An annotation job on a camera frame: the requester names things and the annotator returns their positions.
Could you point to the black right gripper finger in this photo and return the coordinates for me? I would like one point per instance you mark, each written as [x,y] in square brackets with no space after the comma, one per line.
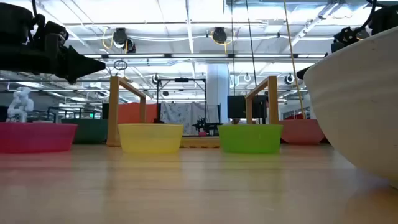
[303,74]

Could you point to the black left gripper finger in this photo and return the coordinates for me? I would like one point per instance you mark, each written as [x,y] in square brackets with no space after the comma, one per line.
[77,67]

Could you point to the salmon pink plastic bowl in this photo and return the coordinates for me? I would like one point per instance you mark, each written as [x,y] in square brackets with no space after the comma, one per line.
[301,132]

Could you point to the white plastic bowl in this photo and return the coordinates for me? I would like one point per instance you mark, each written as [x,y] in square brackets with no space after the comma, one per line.
[357,109]

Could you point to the teal green plastic bowl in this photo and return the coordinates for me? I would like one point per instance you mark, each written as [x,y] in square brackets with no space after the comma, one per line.
[90,132]

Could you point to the magenta translucent plastic bowl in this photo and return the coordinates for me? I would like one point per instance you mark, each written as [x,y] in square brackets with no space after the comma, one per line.
[34,138]

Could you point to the green translucent plastic bowl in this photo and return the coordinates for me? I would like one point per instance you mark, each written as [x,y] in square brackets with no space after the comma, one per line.
[250,138]

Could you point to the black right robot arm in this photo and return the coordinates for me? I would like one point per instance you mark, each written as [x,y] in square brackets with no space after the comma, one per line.
[385,18]

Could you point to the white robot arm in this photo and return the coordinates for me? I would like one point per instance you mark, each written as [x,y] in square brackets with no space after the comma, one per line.
[20,105]

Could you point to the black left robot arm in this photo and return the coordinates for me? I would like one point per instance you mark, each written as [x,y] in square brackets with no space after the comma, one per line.
[12,15]

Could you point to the wooden slatted shelf rack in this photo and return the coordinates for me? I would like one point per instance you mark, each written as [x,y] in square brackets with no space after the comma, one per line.
[113,109]

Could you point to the orange red partition panel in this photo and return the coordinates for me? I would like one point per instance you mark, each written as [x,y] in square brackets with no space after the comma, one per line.
[133,113]

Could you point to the yellow translucent plastic bowl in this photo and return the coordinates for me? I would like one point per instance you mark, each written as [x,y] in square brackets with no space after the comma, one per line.
[150,138]

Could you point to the white patterned cloth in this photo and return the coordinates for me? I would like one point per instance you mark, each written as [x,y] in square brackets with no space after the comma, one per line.
[186,116]

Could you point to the black metal stand frame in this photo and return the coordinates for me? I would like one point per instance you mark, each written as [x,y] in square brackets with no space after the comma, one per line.
[158,99]

